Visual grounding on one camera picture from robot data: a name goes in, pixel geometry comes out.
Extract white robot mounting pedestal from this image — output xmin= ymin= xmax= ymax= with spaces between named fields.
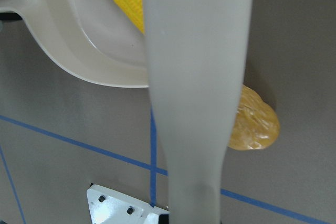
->
xmin=87 ymin=184 xmax=169 ymax=224

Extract beige plastic dustpan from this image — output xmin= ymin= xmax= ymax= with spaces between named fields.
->
xmin=1 ymin=0 xmax=149 ymax=88

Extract beige hand brush black bristles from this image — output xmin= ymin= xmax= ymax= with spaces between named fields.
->
xmin=143 ymin=0 xmax=253 ymax=223

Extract brown toy potato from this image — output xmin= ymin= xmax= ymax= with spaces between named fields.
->
xmin=228 ymin=85 xmax=280 ymax=151

